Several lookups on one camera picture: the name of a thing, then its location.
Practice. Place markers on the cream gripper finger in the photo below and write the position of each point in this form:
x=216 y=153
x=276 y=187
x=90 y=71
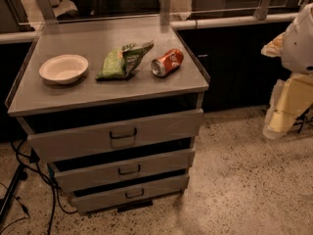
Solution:
x=289 y=100

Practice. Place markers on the grey top drawer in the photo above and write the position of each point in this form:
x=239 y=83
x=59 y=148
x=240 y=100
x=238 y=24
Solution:
x=96 y=139

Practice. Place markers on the grey drawer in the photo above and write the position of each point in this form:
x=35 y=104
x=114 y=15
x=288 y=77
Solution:
x=130 y=194
x=96 y=139
x=105 y=174

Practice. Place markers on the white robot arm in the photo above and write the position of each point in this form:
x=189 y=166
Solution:
x=295 y=45

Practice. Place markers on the grey drawer cabinet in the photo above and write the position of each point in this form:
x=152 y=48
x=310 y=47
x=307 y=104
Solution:
x=44 y=106

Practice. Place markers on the grey bottom drawer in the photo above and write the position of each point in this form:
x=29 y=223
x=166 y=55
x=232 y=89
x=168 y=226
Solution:
x=130 y=194

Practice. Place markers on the grey middle drawer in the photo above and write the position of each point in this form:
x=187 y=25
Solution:
x=105 y=174

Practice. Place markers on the red soda can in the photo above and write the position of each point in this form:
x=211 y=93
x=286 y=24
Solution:
x=167 y=63

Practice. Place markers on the green chip bag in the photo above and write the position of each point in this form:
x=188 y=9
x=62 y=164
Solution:
x=121 y=61

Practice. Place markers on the white paper bowl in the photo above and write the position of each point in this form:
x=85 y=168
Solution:
x=64 y=69

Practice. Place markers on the white railing bar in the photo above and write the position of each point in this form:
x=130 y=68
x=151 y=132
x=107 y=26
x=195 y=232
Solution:
x=28 y=36

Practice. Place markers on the black tripod leg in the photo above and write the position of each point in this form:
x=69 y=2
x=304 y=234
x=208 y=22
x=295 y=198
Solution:
x=19 y=175

